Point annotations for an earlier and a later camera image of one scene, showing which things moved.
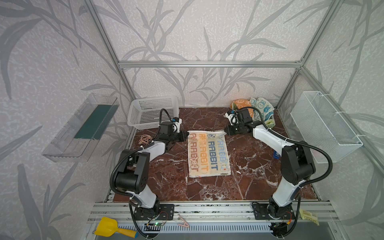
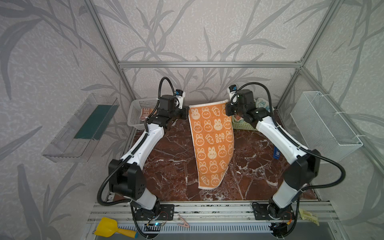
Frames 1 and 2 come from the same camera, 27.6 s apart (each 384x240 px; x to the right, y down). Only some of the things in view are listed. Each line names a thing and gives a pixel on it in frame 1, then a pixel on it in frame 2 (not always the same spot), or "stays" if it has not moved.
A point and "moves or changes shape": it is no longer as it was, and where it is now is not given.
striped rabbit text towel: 208,154 → 146,112
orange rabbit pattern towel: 241,103 moves or changes shape
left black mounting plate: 161,212 stays
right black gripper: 231,130 → 229,109
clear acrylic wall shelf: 75,142 stays
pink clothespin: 185,224 stays
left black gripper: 181,136 → 182,112
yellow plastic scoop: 108,227 stays
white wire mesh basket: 320,124 stays
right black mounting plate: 266,211 stays
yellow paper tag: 312,216 stays
